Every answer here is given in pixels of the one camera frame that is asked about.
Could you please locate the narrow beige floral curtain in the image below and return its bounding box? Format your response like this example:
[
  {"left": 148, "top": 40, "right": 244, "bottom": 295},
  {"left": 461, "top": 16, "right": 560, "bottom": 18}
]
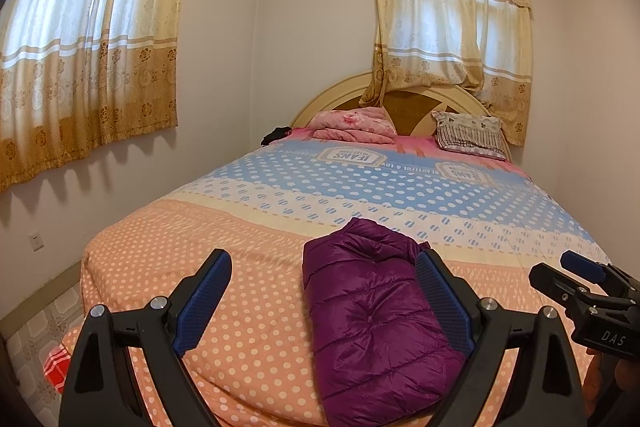
[{"left": 361, "top": 0, "right": 533, "bottom": 148}]

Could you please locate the dark cloth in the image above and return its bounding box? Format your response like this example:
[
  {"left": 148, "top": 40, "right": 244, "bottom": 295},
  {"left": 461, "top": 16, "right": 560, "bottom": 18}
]
[{"left": 261, "top": 125, "right": 292, "bottom": 146}]

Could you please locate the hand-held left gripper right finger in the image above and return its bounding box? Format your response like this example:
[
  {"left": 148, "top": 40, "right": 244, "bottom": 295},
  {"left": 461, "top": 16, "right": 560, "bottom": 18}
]
[{"left": 415, "top": 248, "right": 587, "bottom": 427}]

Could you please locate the cream wooden headboard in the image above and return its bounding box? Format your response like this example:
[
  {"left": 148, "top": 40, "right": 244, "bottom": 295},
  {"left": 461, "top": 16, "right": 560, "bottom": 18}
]
[{"left": 291, "top": 72, "right": 513, "bottom": 158}]

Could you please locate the pink folded blanket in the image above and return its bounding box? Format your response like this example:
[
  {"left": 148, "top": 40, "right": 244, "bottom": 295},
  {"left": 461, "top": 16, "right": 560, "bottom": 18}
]
[{"left": 309, "top": 107, "right": 398, "bottom": 145}]

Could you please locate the patterned striped pillow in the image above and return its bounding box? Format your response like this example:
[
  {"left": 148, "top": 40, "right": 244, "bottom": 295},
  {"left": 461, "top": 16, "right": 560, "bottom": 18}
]
[{"left": 432, "top": 111, "right": 507, "bottom": 156}]

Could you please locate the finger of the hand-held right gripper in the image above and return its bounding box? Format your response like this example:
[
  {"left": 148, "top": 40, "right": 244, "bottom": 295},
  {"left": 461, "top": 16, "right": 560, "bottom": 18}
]
[
  {"left": 529, "top": 262, "right": 589, "bottom": 309},
  {"left": 560, "top": 250, "right": 626, "bottom": 288}
]

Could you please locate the wide beige floral curtain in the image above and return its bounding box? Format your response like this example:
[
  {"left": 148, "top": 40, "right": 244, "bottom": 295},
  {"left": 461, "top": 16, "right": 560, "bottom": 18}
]
[{"left": 0, "top": 0, "right": 203, "bottom": 195}]

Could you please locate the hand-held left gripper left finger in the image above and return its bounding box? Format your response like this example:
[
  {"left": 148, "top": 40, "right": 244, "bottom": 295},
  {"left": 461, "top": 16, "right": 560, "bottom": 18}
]
[{"left": 59, "top": 248, "right": 233, "bottom": 427}]

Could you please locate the purple puffer jacket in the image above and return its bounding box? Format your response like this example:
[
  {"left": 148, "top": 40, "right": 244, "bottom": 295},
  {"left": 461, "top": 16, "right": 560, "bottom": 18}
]
[{"left": 302, "top": 217, "right": 468, "bottom": 427}]

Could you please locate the polka dot bedspread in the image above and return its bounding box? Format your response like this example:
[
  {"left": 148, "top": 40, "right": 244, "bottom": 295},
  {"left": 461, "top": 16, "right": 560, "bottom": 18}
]
[{"left": 80, "top": 134, "right": 613, "bottom": 427}]

